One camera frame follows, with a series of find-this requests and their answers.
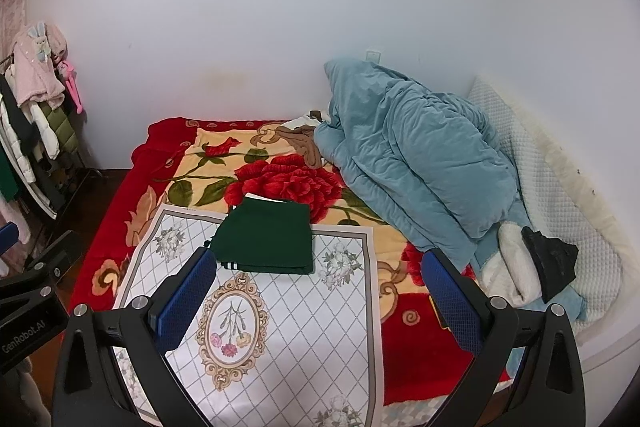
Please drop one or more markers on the white diamond-pattern printed mat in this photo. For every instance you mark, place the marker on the white diamond-pattern printed mat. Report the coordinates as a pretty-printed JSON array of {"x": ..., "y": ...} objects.
[{"x": 300, "y": 322}]

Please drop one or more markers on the white quilted mattress pad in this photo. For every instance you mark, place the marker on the white quilted mattress pad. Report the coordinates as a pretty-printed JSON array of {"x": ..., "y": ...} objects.
[{"x": 550, "y": 172}]

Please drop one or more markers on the black clothes rack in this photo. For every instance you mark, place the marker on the black clothes rack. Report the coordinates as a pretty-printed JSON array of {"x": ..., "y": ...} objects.
[{"x": 55, "y": 192}]

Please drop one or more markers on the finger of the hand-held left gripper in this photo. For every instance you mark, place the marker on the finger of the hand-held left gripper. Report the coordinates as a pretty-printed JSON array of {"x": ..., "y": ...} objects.
[
  {"x": 7, "y": 238},
  {"x": 50, "y": 264}
]

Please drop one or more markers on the white wall socket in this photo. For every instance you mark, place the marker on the white wall socket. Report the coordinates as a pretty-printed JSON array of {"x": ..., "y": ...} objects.
[{"x": 373, "y": 55}]

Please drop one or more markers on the blue quilt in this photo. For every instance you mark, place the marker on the blue quilt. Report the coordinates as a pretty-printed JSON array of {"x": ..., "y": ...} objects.
[{"x": 415, "y": 157}]

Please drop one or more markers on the red floral blanket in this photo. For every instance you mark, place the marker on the red floral blanket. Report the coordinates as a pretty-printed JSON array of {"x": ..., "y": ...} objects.
[{"x": 280, "y": 179}]

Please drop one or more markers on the green puffer vest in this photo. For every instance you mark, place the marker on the green puffer vest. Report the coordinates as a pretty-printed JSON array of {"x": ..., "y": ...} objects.
[{"x": 62, "y": 129}]

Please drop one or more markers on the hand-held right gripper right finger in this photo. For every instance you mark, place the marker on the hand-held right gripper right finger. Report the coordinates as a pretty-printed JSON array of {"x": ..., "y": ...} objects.
[{"x": 452, "y": 297}]

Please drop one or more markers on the pink plush toy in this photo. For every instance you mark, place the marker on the pink plush toy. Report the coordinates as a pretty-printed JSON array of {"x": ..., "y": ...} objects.
[{"x": 72, "y": 87}]

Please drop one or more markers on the green and white jacket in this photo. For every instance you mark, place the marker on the green and white jacket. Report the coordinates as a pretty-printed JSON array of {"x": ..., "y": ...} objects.
[{"x": 265, "y": 234}]

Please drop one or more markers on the white fleece blanket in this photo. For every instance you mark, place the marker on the white fleece blanket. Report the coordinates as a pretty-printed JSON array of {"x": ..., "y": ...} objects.
[{"x": 510, "y": 272}]

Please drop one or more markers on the black cloth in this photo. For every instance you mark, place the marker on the black cloth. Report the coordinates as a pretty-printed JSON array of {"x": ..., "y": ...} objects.
[{"x": 547, "y": 259}]

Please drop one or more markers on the brown cloth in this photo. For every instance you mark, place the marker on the brown cloth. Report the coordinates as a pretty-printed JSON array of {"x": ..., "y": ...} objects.
[{"x": 302, "y": 142}]

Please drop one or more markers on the pink fleece jacket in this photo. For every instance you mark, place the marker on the pink fleece jacket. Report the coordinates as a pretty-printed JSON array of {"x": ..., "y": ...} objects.
[{"x": 37, "y": 67}]

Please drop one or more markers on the white puffer jacket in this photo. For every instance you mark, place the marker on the white puffer jacket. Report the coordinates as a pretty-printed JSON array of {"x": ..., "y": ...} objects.
[{"x": 22, "y": 142}]

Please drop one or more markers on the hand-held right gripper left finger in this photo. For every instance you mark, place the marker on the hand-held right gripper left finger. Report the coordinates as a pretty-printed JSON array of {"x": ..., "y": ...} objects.
[{"x": 187, "y": 292}]

